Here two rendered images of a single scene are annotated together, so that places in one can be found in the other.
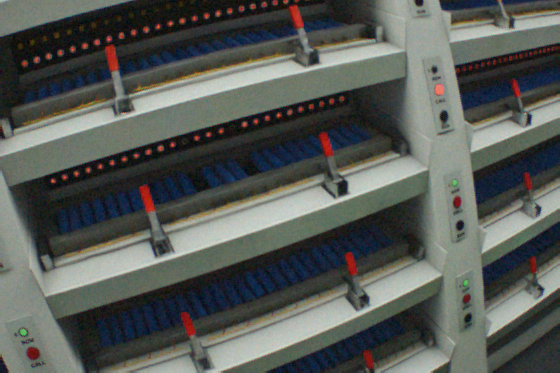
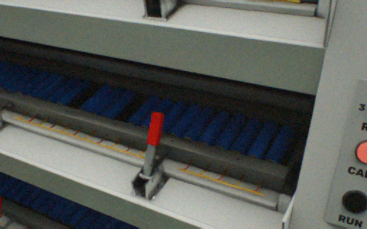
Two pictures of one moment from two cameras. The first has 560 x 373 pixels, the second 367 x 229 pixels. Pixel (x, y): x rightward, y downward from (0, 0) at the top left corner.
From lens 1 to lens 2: 0.59 m
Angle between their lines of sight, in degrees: 49
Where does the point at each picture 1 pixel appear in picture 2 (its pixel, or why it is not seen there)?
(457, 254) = not seen: outside the picture
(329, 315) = not seen: outside the picture
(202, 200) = (50, 113)
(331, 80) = (173, 49)
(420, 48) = not seen: outside the picture
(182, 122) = (14, 27)
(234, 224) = (46, 151)
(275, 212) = (80, 164)
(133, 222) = not seen: outside the picture
